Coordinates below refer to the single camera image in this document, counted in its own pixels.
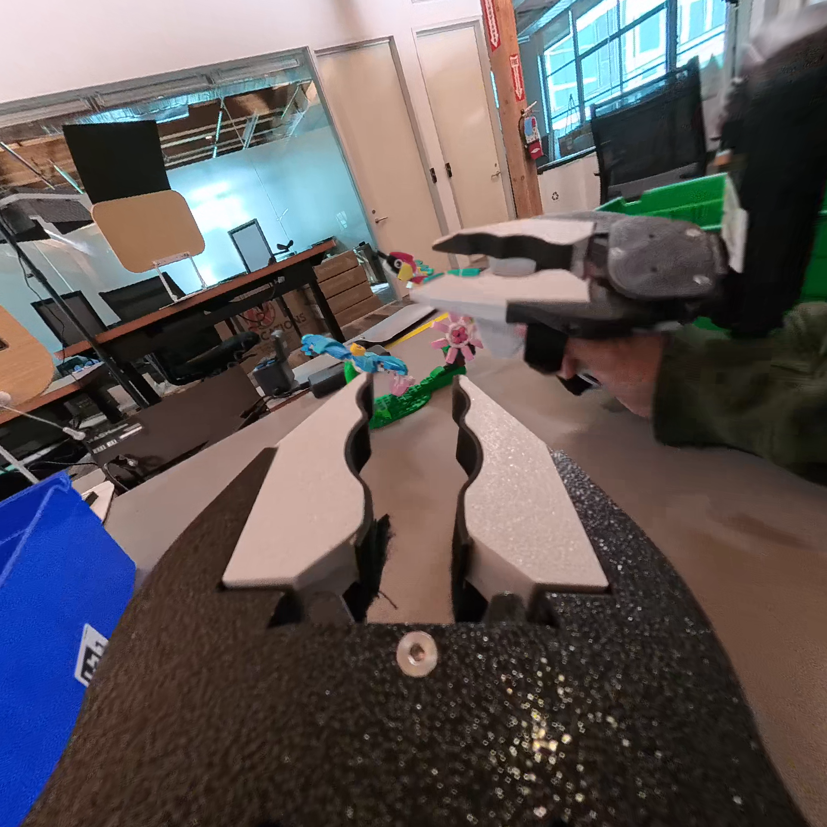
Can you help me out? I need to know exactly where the fire extinguisher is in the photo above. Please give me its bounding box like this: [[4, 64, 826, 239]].
[[522, 103, 547, 161]]

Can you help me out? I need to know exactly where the green lego base with stems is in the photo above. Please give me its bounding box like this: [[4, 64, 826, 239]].
[[342, 358, 467, 432]]

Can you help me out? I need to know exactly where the person's right hand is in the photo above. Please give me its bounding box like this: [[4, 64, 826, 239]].
[[557, 331, 673, 420]]

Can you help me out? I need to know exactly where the computer monitor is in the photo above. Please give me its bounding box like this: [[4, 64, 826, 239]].
[[228, 218, 277, 274]]

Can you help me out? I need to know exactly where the green plastic bin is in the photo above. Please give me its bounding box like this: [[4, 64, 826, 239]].
[[594, 171, 827, 324]]

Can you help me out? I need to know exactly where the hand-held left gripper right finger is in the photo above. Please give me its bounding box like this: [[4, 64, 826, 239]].
[[451, 375, 612, 615]]

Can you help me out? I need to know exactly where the glass office partition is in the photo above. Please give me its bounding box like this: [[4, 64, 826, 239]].
[[0, 47, 383, 327]]

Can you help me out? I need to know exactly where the cardboard box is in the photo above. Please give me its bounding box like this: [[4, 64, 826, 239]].
[[229, 291, 327, 363]]

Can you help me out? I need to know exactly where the teal lego bird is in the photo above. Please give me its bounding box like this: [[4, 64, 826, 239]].
[[378, 251, 484, 301]]

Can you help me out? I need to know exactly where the silver pouch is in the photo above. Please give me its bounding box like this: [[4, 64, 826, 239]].
[[354, 304, 438, 345]]

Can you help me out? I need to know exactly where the black labelled case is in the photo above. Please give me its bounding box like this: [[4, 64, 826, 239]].
[[83, 367, 262, 469]]

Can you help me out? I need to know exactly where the white door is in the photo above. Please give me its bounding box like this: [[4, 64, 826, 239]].
[[412, 19, 516, 228], [314, 37, 451, 261]]

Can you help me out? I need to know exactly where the person's right forearm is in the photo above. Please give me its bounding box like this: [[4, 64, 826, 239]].
[[653, 302, 827, 467]]

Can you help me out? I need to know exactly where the grey battery charger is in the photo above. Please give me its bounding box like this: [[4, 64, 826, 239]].
[[254, 330, 299, 396]]

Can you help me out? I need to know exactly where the round wooden table top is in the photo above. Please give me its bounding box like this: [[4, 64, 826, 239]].
[[0, 305, 57, 407]]

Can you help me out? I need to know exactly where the pink lego flower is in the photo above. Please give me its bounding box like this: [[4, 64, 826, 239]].
[[429, 313, 484, 364]]

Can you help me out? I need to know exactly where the black square panel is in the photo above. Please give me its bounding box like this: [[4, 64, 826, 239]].
[[62, 119, 171, 205]]

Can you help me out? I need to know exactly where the blue lego bird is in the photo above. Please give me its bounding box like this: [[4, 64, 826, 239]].
[[300, 334, 412, 377]]

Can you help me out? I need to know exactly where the black desk chair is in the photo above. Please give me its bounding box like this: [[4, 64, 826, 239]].
[[152, 331, 261, 385]]

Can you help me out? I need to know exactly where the wooden pillar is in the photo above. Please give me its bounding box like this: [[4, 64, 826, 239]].
[[481, 0, 545, 221]]

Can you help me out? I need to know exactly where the beige rounded wooden board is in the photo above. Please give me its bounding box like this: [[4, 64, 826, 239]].
[[90, 189, 205, 274]]

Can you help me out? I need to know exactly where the blue plastic bin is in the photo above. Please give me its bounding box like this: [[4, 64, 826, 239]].
[[0, 470, 138, 827]]

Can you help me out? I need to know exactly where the black mesh office chair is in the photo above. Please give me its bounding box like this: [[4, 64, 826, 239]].
[[590, 57, 707, 204]]

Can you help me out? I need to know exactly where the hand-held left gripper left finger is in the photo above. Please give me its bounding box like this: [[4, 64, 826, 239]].
[[221, 371, 377, 608]]

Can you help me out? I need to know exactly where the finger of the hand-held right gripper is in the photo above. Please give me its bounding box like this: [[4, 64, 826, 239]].
[[409, 271, 593, 359], [432, 216, 597, 277]]

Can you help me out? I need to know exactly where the large window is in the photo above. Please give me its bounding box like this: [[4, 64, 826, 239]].
[[541, 0, 734, 157]]

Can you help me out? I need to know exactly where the long wooden desk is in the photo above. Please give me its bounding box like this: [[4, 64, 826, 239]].
[[55, 237, 346, 404]]

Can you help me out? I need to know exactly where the black power bank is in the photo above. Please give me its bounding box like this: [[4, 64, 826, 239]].
[[309, 362, 363, 398]]

